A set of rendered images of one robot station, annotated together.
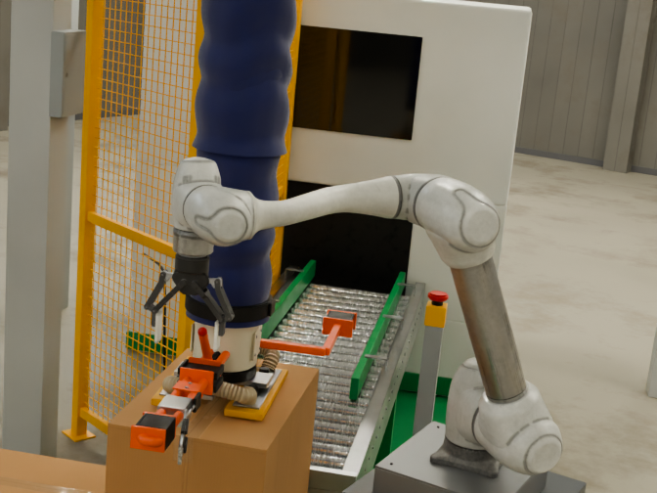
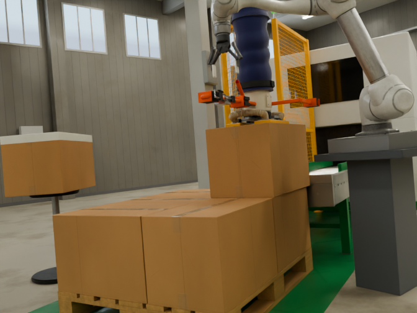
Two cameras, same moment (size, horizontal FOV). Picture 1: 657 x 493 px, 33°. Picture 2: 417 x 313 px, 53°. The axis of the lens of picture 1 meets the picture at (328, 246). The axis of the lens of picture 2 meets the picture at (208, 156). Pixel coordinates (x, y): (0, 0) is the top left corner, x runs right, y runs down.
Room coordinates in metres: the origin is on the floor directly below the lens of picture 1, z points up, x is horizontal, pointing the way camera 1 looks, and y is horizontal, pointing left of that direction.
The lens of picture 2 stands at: (0.23, -0.40, 0.80)
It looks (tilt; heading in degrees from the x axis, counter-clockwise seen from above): 0 degrees down; 22
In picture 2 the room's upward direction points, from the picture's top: 4 degrees counter-clockwise
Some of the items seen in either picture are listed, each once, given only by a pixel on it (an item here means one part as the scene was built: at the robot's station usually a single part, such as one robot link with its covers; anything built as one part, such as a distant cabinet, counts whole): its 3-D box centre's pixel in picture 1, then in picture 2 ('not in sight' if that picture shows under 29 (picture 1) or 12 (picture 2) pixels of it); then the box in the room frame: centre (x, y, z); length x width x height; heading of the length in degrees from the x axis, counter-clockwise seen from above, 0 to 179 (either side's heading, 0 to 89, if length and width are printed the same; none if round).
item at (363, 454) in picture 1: (391, 377); (363, 176); (4.18, -0.30, 0.50); 2.31 x 0.05 x 0.19; 171
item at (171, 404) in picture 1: (174, 411); (222, 100); (2.28, 0.31, 1.07); 0.07 x 0.07 x 0.04; 82
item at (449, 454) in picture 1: (474, 444); (378, 129); (2.73, -0.44, 0.87); 0.22 x 0.18 x 0.06; 157
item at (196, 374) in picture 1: (200, 376); (239, 102); (2.49, 0.28, 1.08); 0.10 x 0.08 x 0.06; 82
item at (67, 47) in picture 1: (67, 72); (210, 68); (3.95, 0.99, 1.62); 0.20 x 0.05 x 0.30; 171
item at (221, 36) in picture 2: (191, 273); (223, 43); (2.33, 0.30, 1.38); 0.08 x 0.07 x 0.09; 82
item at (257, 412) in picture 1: (258, 385); (272, 120); (2.73, 0.15, 0.98); 0.34 x 0.10 x 0.05; 172
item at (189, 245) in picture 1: (193, 241); (222, 30); (2.33, 0.30, 1.45); 0.09 x 0.09 x 0.06
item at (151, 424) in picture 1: (153, 431); (208, 97); (2.15, 0.33, 1.08); 0.08 x 0.07 x 0.05; 172
